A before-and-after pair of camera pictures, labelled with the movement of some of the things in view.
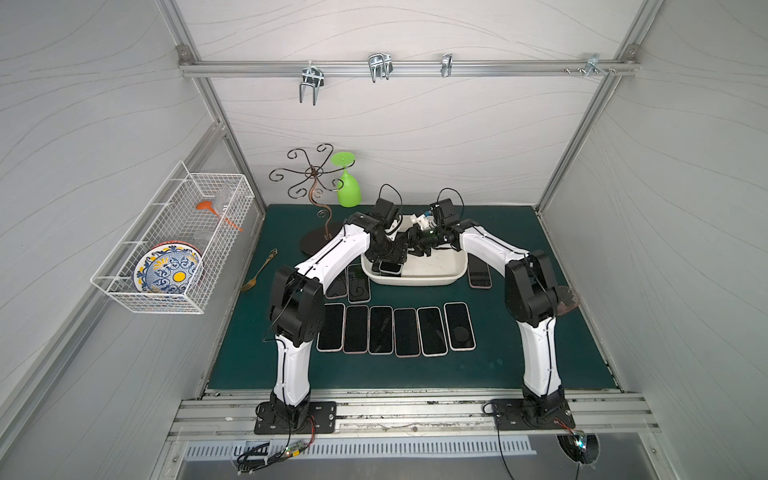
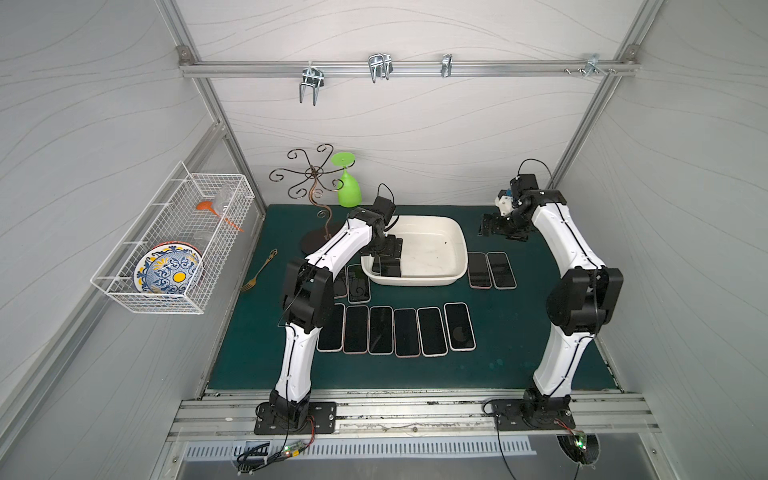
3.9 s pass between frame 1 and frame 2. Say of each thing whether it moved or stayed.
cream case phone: stayed
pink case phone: stayed
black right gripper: moved
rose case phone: stayed
